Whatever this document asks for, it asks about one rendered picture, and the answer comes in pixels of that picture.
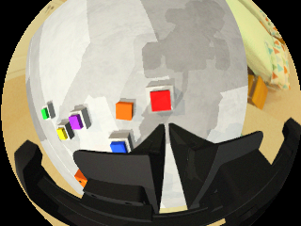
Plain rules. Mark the blue button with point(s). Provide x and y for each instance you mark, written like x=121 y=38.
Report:
x=121 y=142

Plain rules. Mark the purple button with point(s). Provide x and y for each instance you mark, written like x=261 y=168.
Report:
x=79 y=119

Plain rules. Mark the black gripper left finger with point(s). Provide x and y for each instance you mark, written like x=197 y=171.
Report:
x=142 y=166

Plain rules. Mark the green button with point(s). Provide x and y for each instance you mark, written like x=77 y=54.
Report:
x=48 y=112

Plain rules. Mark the yellow button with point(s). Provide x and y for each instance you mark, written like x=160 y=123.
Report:
x=64 y=130

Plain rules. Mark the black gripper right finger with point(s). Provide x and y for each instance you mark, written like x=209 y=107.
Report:
x=198 y=160

